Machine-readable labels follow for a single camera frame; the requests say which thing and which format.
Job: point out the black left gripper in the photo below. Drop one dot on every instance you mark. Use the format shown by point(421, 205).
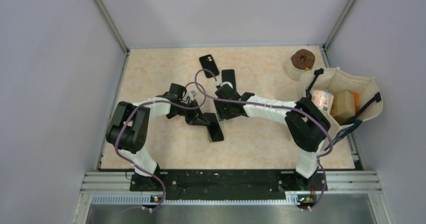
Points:
point(197, 118)

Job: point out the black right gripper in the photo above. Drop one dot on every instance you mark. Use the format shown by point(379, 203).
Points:
point(219, 104)

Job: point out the blue-edged black phone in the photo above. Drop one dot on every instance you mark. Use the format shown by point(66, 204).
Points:
point(228, 75)

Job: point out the black phone case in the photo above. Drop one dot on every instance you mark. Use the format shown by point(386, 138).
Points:
point(208, 62)

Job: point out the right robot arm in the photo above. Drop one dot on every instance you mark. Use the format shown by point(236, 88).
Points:
point(307, 125)

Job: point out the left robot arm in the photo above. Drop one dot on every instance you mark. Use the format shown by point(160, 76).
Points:
point(127, 130)

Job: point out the brown-topped paper roll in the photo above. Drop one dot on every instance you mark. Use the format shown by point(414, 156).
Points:
point(301, 61)

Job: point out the pink patterned roll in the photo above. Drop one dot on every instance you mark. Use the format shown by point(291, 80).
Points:
point(322, 99)

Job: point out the brown cardboard box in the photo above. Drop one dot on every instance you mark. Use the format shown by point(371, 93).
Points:
point(343, 106)

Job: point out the orange item in bag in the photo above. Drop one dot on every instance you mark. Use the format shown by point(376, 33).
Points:
point(356, 99)

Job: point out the cream canvas tote bag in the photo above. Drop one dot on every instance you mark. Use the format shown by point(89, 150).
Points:
point(334, 80)

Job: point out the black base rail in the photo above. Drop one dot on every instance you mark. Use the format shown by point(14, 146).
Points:
point(229, 184)

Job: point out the aluminium frame rail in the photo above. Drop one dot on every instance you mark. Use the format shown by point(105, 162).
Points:
point(349, 196)

